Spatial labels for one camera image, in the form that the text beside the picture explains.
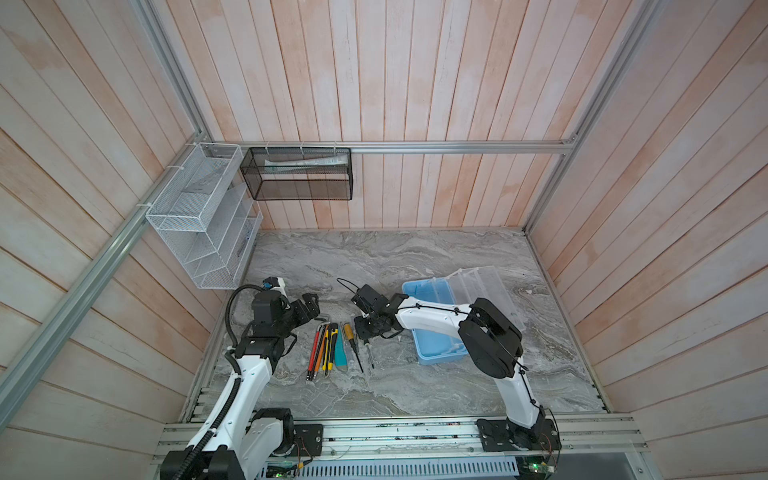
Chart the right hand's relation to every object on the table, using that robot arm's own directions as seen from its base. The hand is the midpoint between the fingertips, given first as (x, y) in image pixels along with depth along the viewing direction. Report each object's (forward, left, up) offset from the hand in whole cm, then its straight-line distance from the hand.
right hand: (359, 331), depth 93 cm
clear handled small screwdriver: (-7, -4, 0) cm, 8 cm away
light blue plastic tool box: (+10, -32, +11) cm, 36 cm away
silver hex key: (+4, +12, 0) cm, 13 cm away
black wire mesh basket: (+47, +23, +26) cm, 58 cm away
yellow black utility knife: (-2, +8, +2) cm, 8 cm away
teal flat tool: (-7, +6, 0) cm, 9 cm away
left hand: (+1, +14, +13) cm, 20 cm away
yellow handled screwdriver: (0, +4, +1) cm, 4 cm away
